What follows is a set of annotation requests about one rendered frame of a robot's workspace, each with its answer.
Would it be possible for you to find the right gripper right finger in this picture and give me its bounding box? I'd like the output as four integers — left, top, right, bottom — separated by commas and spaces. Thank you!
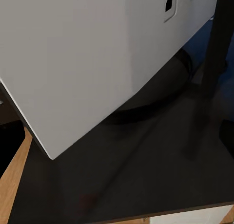
218, 120, 234, 159

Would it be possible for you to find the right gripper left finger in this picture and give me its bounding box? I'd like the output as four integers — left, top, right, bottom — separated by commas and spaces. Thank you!
0, 120, 25, 178

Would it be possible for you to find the monitor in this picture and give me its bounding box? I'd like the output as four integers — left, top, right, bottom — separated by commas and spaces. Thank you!
0, 0, 234, 160

